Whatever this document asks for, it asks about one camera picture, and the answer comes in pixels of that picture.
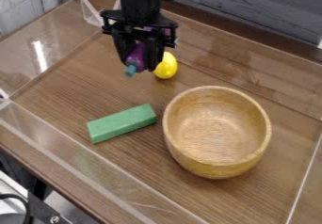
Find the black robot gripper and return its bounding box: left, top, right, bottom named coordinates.
left=100, top=0, right=179, bottom=72

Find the purple toy eggplant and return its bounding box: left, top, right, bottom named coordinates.
left=126, top=43, right=147, bottom=77

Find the brown wooden bowl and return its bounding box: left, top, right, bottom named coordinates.
left=162, top=86, right=273, bottom=179

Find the yellow toy lemon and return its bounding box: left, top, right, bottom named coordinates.
left=154, top=52, right=179, bottom=79

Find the green rectangular block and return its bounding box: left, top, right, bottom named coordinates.
left=87, top=104, right=158, bottom=144

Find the clear acrylic tray wall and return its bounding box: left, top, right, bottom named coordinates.
left=0, top=0, right=322, bottom=224

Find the black cable bottom left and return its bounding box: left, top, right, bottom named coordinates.
left=0, top=193, right=32, bottom=224

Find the black metal bracket with bolt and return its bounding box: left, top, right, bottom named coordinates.
left=28, top=193, right=72, bottom=224

